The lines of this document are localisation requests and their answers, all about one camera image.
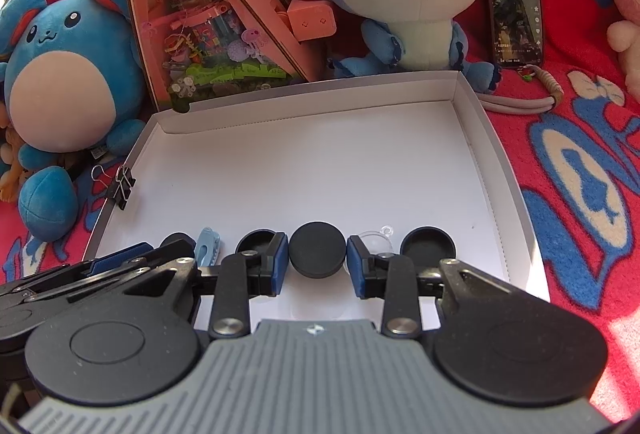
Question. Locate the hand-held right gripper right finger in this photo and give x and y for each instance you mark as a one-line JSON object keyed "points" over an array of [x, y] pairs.
{"points": [[357, 264]]}

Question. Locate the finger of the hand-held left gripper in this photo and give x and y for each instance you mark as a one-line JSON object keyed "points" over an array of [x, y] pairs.
{"points": [[120, 256], [90, 286]]}

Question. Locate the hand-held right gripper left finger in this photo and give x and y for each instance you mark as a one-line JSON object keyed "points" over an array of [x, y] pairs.
{"points": [[277, 264]]}

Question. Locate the clear plastic dome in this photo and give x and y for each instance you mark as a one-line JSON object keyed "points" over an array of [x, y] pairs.
{"points": [[377, 241]]}

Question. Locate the black round cap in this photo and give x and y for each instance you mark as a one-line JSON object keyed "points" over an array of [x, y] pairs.
{"points": [[177, 241], [427, 244], [252, 241], [317, 251]]}

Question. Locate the blue hair clip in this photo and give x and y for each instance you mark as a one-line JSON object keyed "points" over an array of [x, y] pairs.
{"points": [[207, 246]]}

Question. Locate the shallow white cardboard box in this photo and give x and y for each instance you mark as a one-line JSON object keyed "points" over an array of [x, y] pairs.
{"points": [[325, 163]]}

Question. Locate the black binder clip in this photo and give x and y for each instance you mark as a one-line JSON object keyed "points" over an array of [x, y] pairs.
{"points": [[122, 191]]}

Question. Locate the round blue plush toy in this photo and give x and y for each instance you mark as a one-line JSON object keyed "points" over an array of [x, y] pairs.
{"points": [[55, 103]]}

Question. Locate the pink triangular toy house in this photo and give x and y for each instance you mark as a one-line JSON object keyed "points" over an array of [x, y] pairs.
{"points": [[200, 38]]}

